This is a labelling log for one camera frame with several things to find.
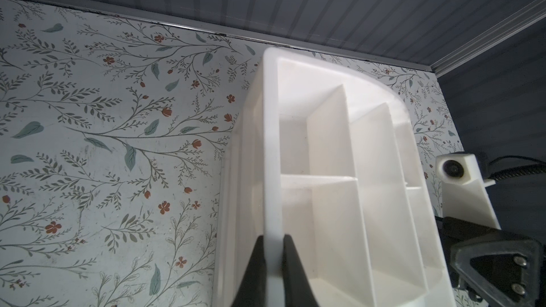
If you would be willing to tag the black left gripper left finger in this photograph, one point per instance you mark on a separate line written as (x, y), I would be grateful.
(252, 290)

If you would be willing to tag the white desk drawer organizer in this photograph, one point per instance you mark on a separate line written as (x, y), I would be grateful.
(327, 155)

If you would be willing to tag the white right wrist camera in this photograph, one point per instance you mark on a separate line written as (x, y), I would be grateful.
(464, 194)

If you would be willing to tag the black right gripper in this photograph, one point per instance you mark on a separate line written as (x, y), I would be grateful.
(502, 269)

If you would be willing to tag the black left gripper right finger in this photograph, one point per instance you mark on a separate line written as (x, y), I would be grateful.
(297, 289)

